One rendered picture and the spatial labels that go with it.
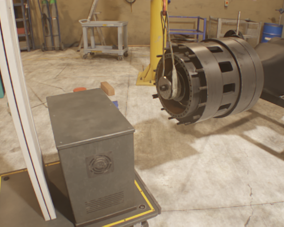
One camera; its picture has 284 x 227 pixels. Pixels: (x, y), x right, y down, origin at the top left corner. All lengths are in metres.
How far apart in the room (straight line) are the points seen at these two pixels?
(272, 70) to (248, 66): 0.49
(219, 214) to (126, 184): 0.85
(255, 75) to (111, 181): 1.07
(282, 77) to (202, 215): 1.25
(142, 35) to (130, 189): 6.47
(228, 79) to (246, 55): 0.24
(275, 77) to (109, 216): 1.58
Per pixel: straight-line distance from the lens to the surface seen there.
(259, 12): 8.28
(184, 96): 1.45
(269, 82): 2.03
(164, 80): 1.43
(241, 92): 1.51
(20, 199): 1.56
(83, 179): 1.09
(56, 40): 7.31
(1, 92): 0.98
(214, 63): 1.39
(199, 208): 1.83
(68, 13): 7.61
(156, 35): 3.94
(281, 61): 2.04
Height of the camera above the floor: 1.36
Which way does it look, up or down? 27 degrees down
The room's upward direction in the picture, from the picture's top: straight up
